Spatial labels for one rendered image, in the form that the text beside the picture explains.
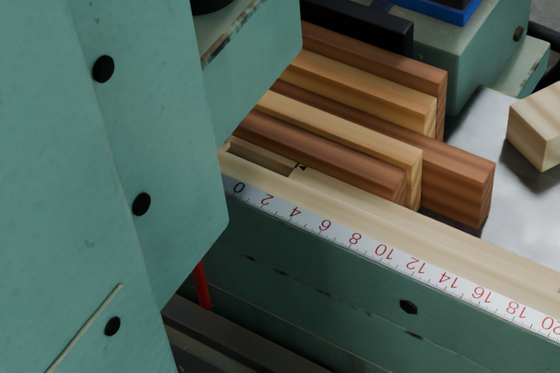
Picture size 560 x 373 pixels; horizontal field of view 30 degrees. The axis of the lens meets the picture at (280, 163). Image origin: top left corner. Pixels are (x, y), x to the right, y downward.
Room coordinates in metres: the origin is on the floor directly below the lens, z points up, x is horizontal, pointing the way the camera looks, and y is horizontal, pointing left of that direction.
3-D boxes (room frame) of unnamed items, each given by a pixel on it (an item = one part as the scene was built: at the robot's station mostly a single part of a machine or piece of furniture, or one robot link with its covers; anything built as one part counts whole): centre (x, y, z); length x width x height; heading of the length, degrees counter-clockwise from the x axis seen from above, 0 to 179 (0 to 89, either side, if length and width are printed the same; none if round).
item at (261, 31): (0.44, 0.05, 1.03); 0.14 x 0.07 x 0.09; 143
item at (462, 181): (0.47, -0.03, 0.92); 0.23 x 0.02 x 0.05; 53
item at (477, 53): (0.59, -0.11, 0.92); 0.15 x 0.13 x 0.09; 53
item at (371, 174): (0.46, 0.01, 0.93); 0.21 x 0.02 x 0.05; 53
